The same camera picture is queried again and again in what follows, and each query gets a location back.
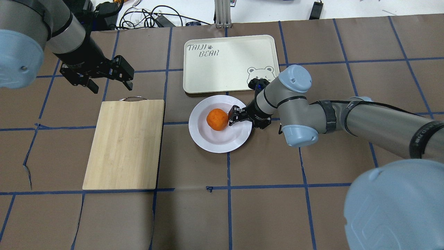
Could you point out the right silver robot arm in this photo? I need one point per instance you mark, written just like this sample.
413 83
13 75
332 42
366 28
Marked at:
398 206

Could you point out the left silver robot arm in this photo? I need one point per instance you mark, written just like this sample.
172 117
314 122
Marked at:
27 27

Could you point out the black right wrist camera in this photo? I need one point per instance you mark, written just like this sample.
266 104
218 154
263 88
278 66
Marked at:
258 84

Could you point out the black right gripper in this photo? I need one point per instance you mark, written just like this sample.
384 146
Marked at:
252 111

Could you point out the white round plate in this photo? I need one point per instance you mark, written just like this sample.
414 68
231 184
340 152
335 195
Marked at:
210 128

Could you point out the cream bear tray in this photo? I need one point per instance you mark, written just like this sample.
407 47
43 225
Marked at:
229 63

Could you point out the aluminium frame post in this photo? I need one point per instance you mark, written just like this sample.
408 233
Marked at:
223 14

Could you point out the orange fruit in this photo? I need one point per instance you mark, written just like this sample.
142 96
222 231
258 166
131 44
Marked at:
217 119

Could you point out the bamboo cutting board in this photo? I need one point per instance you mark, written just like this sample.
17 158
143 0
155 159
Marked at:
126 146

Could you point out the black power adapter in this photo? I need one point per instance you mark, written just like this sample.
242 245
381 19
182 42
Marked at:
316 10

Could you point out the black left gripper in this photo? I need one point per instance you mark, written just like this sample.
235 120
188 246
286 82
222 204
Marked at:
85 55

